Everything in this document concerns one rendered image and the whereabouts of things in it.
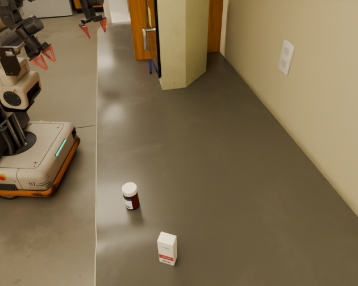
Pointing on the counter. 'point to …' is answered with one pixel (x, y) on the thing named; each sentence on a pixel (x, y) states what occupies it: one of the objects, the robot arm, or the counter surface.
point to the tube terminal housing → (182, 41)
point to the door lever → (146, 36)
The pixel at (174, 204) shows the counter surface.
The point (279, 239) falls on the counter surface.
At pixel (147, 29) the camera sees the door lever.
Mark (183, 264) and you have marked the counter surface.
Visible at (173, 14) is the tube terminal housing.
